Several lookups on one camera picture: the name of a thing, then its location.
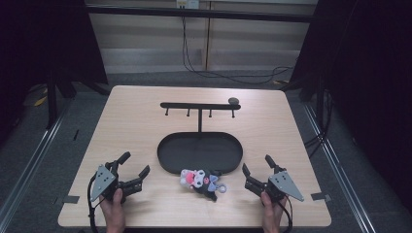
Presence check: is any yellow floor scrap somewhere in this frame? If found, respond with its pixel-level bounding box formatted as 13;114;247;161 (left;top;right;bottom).
33;95;49;108

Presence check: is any black pink plush keychain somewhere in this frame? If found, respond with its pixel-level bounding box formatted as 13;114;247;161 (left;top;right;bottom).
179;168;228;203

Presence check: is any white wall outlet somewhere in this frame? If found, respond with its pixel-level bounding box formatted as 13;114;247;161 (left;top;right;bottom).
175;0;200;10

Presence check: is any black tape mark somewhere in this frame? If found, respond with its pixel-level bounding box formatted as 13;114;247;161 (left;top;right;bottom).
62;194;81;205
310;191;332;203

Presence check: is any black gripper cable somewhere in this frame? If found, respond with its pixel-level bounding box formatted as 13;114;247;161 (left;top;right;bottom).
86;173;100;233
275;195;294;233

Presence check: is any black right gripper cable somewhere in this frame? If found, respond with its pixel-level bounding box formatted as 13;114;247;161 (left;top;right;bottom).
275;195;294;233

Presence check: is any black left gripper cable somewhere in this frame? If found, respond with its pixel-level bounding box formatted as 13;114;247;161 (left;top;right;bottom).
86;173;100;233

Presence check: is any black metal stand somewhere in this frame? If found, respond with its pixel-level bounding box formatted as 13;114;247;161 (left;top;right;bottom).
45;72;79;131

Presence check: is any metal floor rail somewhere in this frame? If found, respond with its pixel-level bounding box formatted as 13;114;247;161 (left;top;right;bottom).
0;105;67;226
303;103;377;233

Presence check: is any black hook stand with tray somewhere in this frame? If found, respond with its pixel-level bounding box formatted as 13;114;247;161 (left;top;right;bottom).
156;101;244;176

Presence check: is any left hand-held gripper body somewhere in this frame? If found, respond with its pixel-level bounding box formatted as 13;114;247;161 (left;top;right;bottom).
89;160;130;204

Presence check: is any black floor cable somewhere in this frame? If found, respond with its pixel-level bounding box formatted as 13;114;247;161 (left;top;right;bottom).
304;88;335;159

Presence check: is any person's right hand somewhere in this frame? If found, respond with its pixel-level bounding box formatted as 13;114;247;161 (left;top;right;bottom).
259;191;288;233

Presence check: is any black wall cable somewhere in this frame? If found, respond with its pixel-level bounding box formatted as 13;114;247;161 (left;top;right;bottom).
181;15;294;86

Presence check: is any person's left hand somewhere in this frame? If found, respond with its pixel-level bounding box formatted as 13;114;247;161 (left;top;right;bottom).
98;188;126;233

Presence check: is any dark curtain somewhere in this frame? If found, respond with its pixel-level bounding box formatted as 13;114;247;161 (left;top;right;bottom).
285;0;412;215
0;0;110;98

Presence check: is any black horizontal bar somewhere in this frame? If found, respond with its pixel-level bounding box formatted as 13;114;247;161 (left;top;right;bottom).
85;5;316;23

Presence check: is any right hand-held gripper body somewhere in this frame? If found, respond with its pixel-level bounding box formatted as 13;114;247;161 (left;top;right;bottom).
258;166;305;204

